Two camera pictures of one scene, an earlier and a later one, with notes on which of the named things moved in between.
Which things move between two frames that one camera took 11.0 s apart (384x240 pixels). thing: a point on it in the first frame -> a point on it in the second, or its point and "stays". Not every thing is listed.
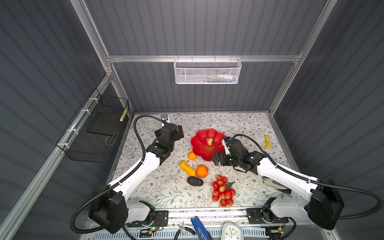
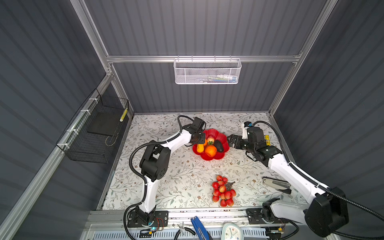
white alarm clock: [231, 231] stays
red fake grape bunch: [222, 192] stays
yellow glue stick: [267, 141] stays
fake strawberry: [210, 141] stays
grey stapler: [275, 185] stays
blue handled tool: [201, 232] stays
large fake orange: [202, 171] -> [211, 150]
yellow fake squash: [188, 170] -> [200, 148]
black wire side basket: [90, 137] stays
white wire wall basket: [207, 71] stays
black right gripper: [223, 161] -> [238, 138]
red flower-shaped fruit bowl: [206, 142] stays
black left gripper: [179, 134] -> [202, 140]
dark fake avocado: [195, 181] -> [219, 146]
